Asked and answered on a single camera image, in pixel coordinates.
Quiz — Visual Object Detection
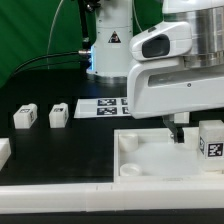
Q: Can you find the white square tabletop part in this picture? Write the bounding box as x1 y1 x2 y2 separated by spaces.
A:
114 127 224 183

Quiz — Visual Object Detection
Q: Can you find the paper sheet with markers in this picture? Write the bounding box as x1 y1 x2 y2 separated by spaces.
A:
74 97 130 118

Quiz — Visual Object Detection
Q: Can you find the grey thin cable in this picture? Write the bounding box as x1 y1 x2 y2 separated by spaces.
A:
46 0 66 69

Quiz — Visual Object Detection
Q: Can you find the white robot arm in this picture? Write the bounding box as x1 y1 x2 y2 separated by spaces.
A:
87 0 224 140

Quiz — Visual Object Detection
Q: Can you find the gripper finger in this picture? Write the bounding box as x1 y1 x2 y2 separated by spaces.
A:
163 115 184 143

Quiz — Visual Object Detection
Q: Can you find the black cable pair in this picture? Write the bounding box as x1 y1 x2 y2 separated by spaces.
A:
9 49 92 79

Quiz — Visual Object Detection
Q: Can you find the black vertical hose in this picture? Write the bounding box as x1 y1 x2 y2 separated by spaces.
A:
77 0 93 51

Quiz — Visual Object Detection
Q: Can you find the white front rail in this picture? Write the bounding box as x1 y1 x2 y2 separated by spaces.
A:
0 180 224 214

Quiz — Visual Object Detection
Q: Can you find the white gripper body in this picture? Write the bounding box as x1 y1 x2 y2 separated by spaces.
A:
127 0 224 119

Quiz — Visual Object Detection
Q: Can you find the white left rail block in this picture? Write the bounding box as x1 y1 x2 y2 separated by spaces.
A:
0 138 11 171

